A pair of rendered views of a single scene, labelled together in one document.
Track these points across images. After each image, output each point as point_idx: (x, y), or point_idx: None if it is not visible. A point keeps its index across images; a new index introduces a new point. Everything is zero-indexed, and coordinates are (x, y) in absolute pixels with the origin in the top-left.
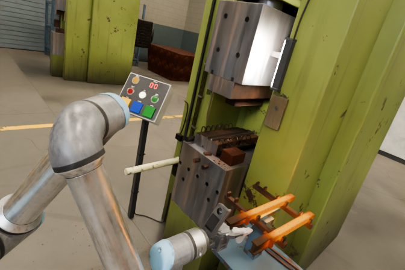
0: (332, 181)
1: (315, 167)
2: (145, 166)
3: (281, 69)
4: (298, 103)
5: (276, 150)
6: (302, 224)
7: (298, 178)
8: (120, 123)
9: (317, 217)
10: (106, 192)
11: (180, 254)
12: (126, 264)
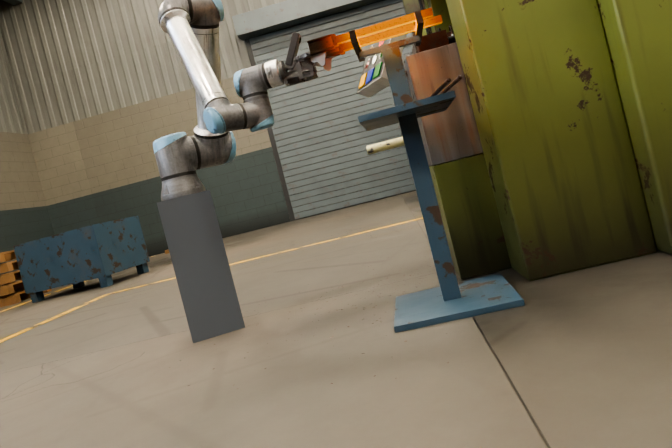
0: None
1: None
2: (392, 140)
3: None
4: None
5: None
6: (403, 21)
7: (486, 4)
8: (206, 2)
9: (627, 69)
10: (182, 28)
11: (247, 70)
12: (195, 67)
